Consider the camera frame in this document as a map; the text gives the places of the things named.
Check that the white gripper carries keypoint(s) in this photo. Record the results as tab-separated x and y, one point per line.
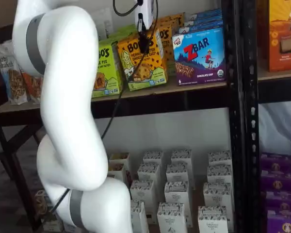
145	12

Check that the orange Bobo's oat bites box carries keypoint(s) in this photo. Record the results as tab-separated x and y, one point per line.
166	43
172	20
145	72

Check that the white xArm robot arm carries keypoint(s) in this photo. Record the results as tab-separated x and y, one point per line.
68	97

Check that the green Bobo's apple pie box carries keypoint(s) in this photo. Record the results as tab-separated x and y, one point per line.
106	72
126	31

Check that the blue purple ZBar box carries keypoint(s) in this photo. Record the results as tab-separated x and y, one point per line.
206	13
198	63
203	27
206	20

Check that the light wooden shelf board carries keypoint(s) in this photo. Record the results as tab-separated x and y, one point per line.
184	87
279	74

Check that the white floral printed box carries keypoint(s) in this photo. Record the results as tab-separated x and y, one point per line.
177	172
182	156
219	157
212	219
137	216
176	193
141	191
171	218
219	173
148	173
152	157
214	195

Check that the white granola box yellow label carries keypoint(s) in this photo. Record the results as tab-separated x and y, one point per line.
116	171
118	157

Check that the large orange snack box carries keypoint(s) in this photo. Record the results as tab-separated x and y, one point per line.
283	36

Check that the brown fibreboard shelf board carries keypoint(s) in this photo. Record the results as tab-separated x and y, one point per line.
196	194

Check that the purple snack box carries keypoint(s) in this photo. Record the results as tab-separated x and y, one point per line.
277	182
283	204
285	224
276	161

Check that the grey green granola box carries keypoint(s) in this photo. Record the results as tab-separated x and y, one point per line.
41	201

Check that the white granola box blue label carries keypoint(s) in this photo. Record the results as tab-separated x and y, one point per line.
53	222

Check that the black metal shelving rack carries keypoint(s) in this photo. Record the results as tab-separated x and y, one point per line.
251	97
235	145

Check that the granola bag orange label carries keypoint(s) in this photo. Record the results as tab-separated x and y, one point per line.
31	87

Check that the white purely elizabeth granola bag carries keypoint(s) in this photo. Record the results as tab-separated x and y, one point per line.
9	75

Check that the white plastic sheet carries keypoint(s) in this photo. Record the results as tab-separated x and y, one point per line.
279	126

